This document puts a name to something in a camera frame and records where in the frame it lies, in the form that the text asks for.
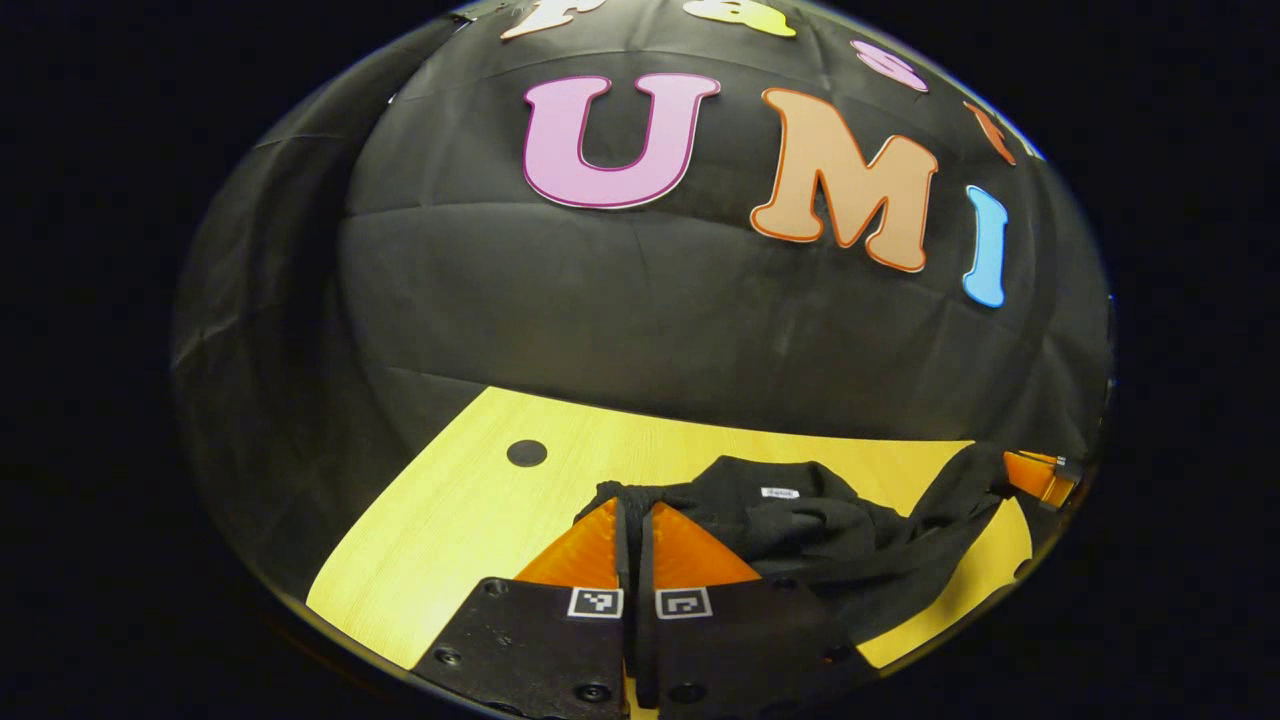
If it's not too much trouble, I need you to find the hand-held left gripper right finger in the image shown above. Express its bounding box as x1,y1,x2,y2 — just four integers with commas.
634,498,876,720

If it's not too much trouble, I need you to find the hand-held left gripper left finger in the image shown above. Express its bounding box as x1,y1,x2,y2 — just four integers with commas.
412,495,635,720

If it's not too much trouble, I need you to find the black button shirt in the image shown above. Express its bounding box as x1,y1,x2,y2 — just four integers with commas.
573,445,1011,646

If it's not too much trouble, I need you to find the black backdrop cloth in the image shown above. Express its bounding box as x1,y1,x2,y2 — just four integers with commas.
170,0,1116,601

